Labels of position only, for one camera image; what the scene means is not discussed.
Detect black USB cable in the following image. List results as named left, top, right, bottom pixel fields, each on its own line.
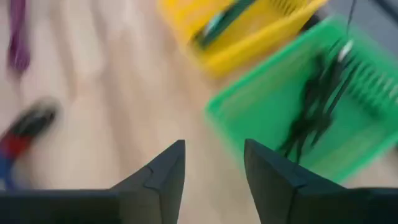
left=278, top=40, right=357, bottom=164

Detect purple braided USB cable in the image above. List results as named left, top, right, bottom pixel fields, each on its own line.
left=6, top=0, right=31, bottom=75

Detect green plastic bin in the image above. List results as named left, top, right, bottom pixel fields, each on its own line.
left=203, top=15, right=398, bottom=184

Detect dark green tool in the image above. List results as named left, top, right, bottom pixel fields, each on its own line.
left=191, top=0, right=259, bottom=49

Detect yellow plastic bin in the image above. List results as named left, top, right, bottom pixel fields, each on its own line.
left=157, top=0, right=329, bottom=78

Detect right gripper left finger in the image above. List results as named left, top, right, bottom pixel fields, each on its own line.
left=110, top=139, right=187, bottom=224

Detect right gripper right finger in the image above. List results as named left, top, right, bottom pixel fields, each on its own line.
left=243, top=138, right=348, bottom=224

